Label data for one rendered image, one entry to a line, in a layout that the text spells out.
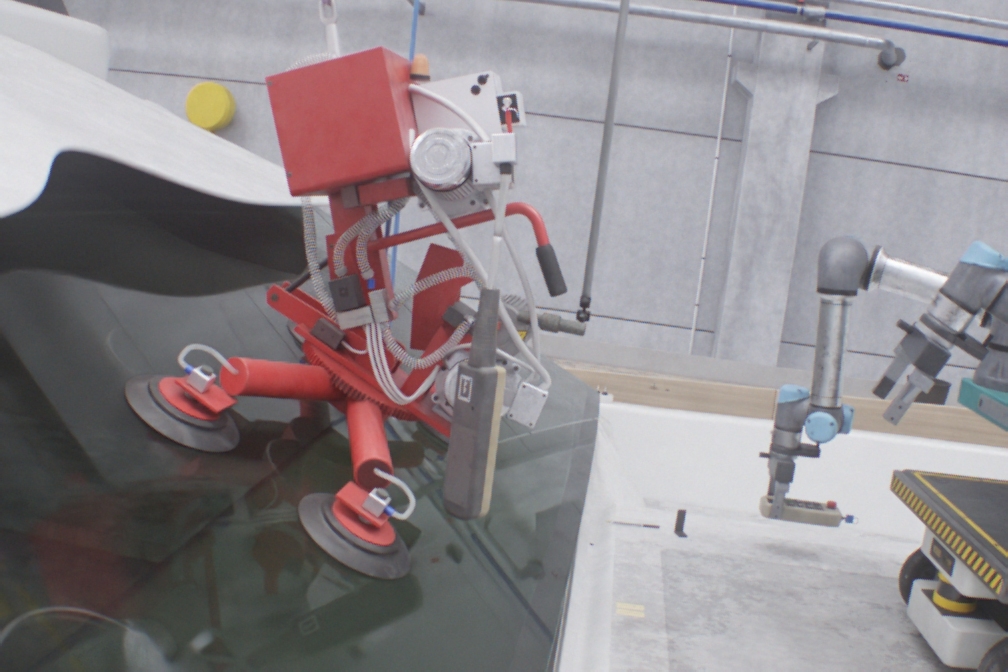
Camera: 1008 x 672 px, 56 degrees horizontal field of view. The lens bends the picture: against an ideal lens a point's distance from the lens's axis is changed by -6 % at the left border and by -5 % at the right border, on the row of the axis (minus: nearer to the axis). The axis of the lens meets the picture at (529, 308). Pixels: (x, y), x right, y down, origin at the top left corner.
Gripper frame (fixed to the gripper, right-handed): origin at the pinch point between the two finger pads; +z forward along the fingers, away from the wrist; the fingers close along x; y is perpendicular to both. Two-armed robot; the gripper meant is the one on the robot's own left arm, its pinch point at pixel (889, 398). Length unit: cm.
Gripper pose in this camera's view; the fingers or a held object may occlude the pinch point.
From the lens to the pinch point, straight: 181.8
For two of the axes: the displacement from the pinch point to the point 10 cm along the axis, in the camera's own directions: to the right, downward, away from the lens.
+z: -4.8, 8.2, 3.0
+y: -8.5, -5.2, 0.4
